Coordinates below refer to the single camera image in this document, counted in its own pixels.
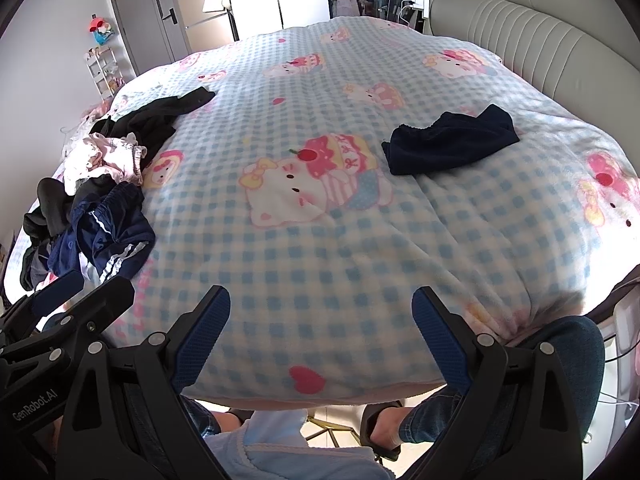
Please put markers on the white charger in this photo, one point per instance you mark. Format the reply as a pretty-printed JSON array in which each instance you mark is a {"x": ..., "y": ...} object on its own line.
[{"x": 424, "y": 5}]

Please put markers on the black cloth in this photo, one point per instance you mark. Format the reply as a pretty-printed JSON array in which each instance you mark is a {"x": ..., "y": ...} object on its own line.
[{"x": 47, "y": 205}]

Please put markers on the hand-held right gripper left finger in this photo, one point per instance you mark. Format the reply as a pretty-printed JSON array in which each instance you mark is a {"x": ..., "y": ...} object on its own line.
[{"x": 200, "y": 342}]

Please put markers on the person's light blue top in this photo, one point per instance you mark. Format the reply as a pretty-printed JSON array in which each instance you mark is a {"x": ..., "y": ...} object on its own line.
[{"x": 300, "y": 455}]

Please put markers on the person's legs in jeans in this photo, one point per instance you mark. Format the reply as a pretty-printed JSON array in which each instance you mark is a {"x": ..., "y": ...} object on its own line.
[{"x": 565, "y": 355}]

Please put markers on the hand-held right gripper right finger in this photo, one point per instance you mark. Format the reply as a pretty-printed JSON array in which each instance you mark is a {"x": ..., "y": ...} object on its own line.
[{"x": 440, "y": 342}]

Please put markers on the pink white frilly garment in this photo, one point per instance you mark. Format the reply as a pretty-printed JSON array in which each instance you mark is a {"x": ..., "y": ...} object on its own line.
[{"x": 105, "y": 157}]

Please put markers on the beige fridge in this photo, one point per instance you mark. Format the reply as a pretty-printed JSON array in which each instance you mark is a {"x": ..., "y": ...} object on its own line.
[{"x": 205, "y": 20}]

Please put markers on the folded navy garment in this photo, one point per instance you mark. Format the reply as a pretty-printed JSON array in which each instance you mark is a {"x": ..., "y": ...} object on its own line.
[{"x": 450, "y": 145}]

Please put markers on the red blue plush toy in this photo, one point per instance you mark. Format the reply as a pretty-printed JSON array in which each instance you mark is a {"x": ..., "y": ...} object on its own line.
[{"x": 101, "y": 30}]

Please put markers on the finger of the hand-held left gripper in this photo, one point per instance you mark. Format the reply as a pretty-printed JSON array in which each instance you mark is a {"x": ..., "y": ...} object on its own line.
[
  {"x": 50, "y": 294},
  {"x": 97, "y": 300}
]

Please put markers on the blue checked printed blanket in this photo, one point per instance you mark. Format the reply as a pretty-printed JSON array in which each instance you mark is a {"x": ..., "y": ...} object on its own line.
[{"x": 300, "y": 260}]

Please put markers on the black sandal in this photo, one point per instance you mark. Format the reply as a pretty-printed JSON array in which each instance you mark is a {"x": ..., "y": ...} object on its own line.
[{"x": 375, "y": 430}]

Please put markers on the navy shorts with white stripes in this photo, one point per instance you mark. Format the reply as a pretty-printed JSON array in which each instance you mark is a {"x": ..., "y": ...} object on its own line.
[{"x": 115, "y": 230}]

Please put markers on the black garment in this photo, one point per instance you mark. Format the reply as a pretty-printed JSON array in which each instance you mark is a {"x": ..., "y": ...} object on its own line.
[{"x": 155, "y": 120}]

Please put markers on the gold stool leg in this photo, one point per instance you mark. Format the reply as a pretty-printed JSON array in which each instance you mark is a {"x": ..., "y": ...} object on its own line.
[{"x": 325, "y": 425}]

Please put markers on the white shelf rack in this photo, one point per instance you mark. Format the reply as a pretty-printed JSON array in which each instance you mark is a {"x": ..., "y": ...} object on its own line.
[{"x": 102, "y": 72}]

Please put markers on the grey door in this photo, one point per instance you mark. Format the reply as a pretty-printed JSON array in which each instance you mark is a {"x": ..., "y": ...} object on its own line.
[{"x": 145, "y": 10}]

